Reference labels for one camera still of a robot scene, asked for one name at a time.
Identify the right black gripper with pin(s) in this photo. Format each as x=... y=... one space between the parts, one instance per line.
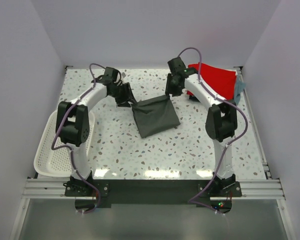
x=169 y=90

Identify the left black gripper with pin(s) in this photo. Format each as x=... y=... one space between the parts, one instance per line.
x=127 y=97

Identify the grey t shirt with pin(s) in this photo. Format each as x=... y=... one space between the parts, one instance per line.
x=155 y=115

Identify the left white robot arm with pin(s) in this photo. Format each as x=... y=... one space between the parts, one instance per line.
x=72 y=123

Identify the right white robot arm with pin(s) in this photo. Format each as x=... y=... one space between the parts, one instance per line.
x=221 y=121

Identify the folded red t shirt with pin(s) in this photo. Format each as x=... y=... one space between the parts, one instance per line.
x=220 y=80

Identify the folded light blue t shirt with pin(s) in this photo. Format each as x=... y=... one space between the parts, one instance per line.
x=239 y=87

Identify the white plastic basket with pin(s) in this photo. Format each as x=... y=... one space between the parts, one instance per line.
x=48 y=162

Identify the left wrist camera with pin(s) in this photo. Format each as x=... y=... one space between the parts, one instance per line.
x=123 y=75

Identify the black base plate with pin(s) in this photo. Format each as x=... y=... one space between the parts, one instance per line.
x=152 y=192

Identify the aluminium frame rail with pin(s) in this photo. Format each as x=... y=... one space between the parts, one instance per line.
x=162 y=137

